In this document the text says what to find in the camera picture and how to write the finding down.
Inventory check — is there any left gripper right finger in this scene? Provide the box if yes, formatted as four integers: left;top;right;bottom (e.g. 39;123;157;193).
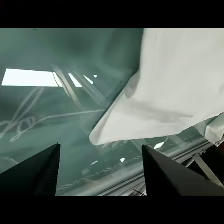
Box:
141;143;224;197

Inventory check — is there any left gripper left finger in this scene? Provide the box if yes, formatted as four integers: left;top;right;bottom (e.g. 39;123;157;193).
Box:
0;142;62;197

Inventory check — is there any white T-shirt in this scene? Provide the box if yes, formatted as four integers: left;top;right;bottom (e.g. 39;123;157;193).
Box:
88;27;224;146

